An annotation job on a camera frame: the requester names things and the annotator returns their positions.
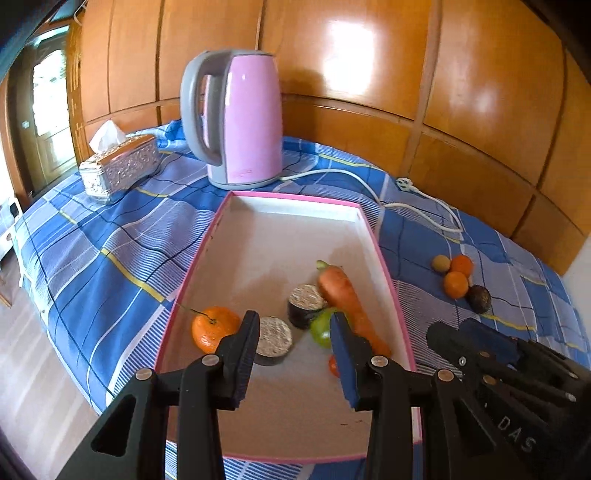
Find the blue checked bedsheet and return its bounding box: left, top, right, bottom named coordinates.
left=13, top=119, right=583, bottom=480

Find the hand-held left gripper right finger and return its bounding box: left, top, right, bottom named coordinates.
left=329, top=311, right=513, bottom=480

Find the eggplant piece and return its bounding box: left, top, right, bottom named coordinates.
left=287, top=285, right=328, bottom=329
left=255, top=316, right=293, bottom=357

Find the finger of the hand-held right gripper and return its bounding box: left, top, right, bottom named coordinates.
left=427, top=322, right=578, bottom=407
left=459, top=318, right=591, bottom=384

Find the silver ornate tissue box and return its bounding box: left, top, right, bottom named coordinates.
left=78, top=135, right=160, bottom=205

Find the green tomato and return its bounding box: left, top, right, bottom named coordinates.
left=309, top=308, right=354, bottom=348

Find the wooden door with glass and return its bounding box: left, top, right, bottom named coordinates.
left=18, top=28, right=77, bottom=195

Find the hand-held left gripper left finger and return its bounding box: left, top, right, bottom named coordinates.
left=55, top=310, right=262, bottom=480

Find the white tissue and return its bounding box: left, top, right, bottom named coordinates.
left=89, top=120, right=127, bottom=153

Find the pink shallow tray box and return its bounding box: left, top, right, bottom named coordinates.
left=150, top=191, right=423, bottom=463

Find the dark purple round fruit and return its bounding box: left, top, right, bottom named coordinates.
left=468, top=285, right=492, bottom=313

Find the pink electric kettle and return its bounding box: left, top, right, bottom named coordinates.
left=180, top=50, right=283, bottom=191

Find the white power cable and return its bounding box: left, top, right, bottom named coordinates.
left=277, top=168, right=464, bottom=241

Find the wooden wardrobe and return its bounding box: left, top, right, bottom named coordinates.
left=67, top=0, right=591, bottom=278

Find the mandarin orange with stem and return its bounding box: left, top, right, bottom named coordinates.
left=178, top=304, right=242, bottom=354

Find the orange carrot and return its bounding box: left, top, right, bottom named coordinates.
left=316, top=261, right=392, bottom=358

